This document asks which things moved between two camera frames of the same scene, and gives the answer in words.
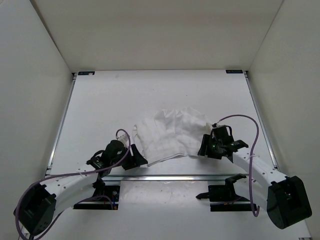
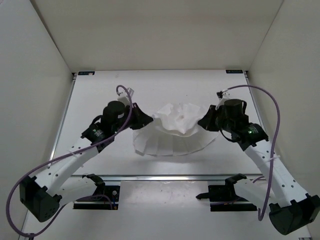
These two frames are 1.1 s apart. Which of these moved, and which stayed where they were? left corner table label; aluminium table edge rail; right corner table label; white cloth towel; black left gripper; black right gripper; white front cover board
Moved: white cloth towel; black left gripper; black right gripper
Stayed: left corner table label; white front cover board; aluminium table edge rail; right corner table label
